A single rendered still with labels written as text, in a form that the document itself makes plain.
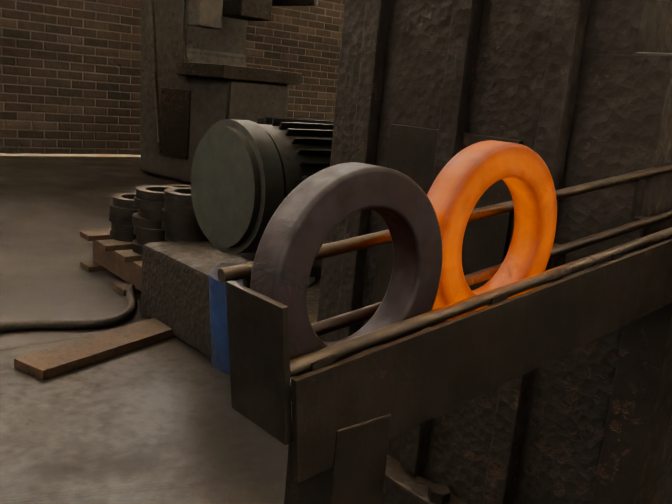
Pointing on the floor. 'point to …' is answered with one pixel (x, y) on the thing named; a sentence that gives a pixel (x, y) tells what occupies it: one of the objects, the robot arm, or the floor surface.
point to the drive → (231, 215)
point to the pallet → (141, 230)
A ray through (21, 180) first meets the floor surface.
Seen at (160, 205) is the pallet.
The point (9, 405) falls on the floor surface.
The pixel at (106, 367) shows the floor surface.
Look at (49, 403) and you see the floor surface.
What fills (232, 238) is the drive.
